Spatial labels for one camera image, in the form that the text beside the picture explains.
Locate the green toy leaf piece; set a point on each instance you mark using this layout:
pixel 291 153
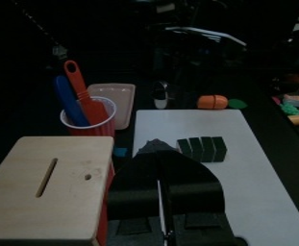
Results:
pixel 236 103

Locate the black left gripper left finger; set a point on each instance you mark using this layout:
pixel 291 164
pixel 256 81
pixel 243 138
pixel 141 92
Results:
pixel 132 189

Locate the pink translucent rectangular plate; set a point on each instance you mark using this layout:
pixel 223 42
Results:
pixel 120 102

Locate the white cutting board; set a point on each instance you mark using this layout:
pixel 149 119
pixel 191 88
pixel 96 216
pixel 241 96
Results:
pixel 249 179

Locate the red plastic cup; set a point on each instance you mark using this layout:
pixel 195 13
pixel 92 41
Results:
pixel 96 127

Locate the orange toy vegetable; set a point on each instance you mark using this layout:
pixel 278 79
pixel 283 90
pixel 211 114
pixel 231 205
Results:
pixel 212 102

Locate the pink and teal toy block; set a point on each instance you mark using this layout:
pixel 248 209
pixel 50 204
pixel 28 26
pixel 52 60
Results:
pixel 294 100

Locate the small blue toy piece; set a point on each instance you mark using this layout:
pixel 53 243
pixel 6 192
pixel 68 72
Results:
pixel 120 152

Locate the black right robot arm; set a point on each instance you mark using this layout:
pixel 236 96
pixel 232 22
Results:
pixel 197 64

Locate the white slatted frame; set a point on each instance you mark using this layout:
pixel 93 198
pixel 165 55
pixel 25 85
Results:
pixel 211 34

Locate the wooden box with slot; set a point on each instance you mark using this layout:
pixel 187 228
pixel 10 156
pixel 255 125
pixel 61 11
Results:
pixel 48 189

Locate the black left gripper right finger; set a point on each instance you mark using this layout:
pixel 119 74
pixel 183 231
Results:
pixel 192 192

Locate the blue plastic utensil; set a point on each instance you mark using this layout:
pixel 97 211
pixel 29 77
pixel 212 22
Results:
pixel 70 102

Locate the green bumpy toy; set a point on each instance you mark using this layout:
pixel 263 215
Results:
pixel 290 109

